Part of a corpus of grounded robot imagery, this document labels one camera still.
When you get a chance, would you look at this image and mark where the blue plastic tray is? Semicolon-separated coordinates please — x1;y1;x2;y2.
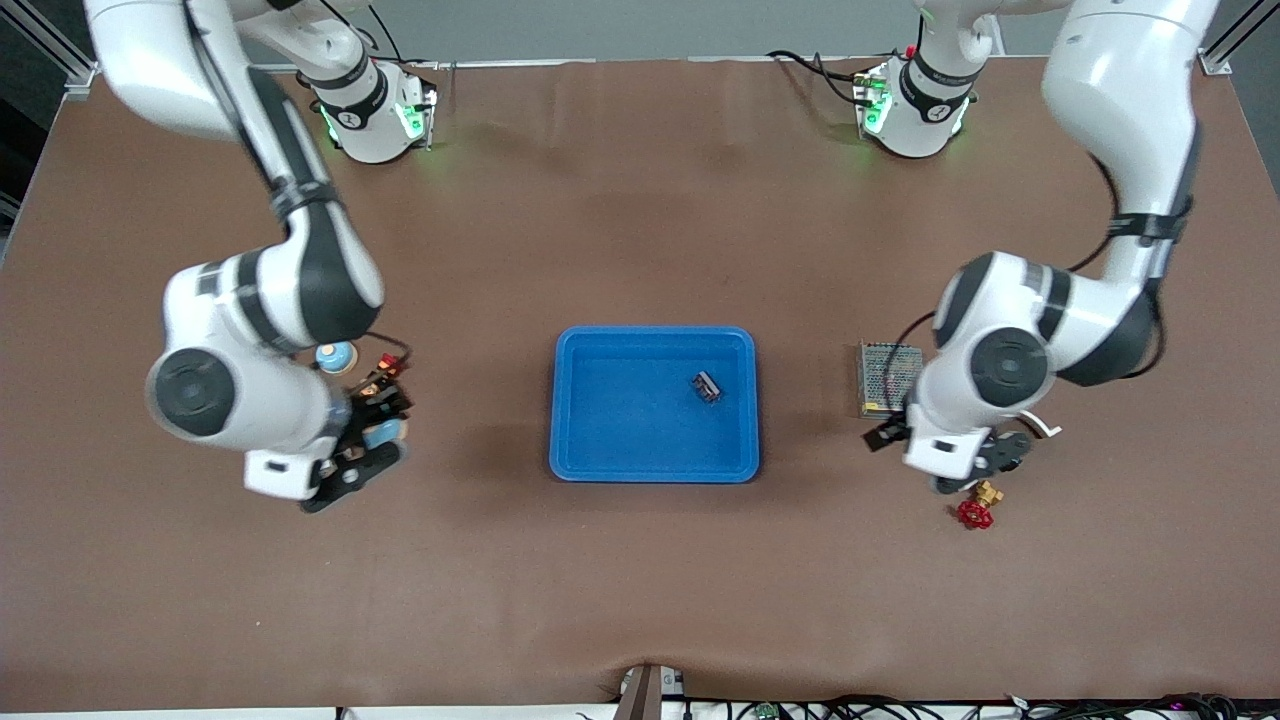
549;326;760;485

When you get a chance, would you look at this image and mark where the metal mesh power supply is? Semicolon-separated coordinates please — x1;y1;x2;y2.
858;341;926;421

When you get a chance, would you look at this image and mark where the orange and red switch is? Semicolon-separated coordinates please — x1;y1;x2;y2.
362;353;411;399

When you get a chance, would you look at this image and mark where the brass valve with red handle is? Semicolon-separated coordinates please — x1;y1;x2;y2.
957;481;1004;530

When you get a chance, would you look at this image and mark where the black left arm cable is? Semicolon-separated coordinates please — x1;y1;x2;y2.
880;155;1196;421

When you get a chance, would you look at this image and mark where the metal table edge bracket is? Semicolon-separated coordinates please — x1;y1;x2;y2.
613;663;687;720

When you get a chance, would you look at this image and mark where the black base cable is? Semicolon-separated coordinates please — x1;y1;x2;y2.
767;48;871;106

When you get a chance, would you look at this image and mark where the aluminium frame bar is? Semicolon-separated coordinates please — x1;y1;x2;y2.
1198;0;1280;76
0;0;99;99

